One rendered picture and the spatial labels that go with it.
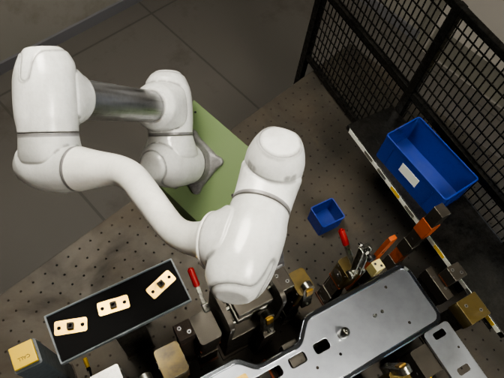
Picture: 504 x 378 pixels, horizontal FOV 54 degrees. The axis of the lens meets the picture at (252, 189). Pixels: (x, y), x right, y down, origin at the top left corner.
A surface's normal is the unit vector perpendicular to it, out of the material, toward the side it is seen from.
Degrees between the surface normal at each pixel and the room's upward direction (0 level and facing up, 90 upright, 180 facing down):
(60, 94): 49
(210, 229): 36
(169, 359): 0
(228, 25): 0
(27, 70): 29
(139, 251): 0
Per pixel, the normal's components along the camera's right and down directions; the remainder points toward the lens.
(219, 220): -0.49, -0.61
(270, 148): -0.04, -0.44
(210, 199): -0.44, 0.11
